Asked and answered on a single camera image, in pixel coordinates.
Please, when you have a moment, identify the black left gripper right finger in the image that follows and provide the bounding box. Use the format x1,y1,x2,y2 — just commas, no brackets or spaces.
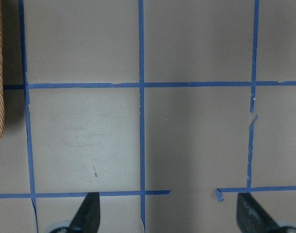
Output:
236,193,279,233

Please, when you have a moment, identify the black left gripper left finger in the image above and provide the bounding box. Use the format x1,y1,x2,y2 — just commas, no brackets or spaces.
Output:
69,192,100,233

